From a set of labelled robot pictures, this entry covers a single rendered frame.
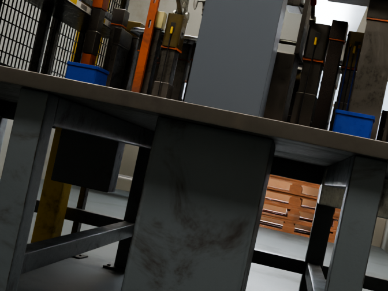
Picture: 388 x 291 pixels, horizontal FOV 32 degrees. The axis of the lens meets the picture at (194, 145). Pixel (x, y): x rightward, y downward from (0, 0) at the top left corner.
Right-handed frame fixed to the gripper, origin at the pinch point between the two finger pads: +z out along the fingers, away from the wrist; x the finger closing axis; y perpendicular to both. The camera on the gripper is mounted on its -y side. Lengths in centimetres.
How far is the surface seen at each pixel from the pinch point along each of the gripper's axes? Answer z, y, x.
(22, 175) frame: 68, -7, -90
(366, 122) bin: 34, 72, -54
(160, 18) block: 7.8, -7.0, -19.2
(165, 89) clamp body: 32.8, 2.7, -24.4
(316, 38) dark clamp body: 8, 50, -30
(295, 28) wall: -140, -64, 622
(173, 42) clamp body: 16.3, 1.7, -25.0
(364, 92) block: 24, 69, -42
